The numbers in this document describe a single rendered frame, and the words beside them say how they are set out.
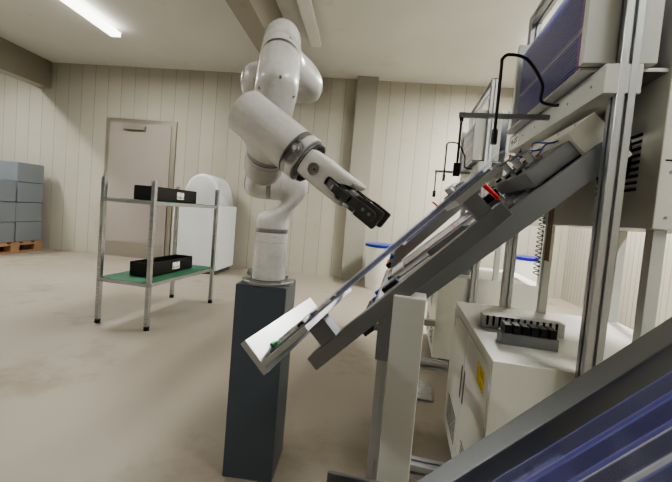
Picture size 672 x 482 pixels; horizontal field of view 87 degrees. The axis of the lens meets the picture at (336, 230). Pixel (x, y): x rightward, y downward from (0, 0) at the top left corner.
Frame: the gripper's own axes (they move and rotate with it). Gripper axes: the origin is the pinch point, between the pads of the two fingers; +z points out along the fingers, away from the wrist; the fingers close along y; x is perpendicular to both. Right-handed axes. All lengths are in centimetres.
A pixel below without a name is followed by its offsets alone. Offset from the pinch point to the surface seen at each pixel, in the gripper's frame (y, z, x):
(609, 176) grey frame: 39, 32, -39
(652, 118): 49, 33, -59
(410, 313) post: 8.2, 15.0, 10.7
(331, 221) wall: 462, -104, 85
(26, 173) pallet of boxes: 336, -486, 302
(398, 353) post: 8.2, 18.2, 18.0
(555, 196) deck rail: 43, 27, -29
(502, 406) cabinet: 42, 53, 21
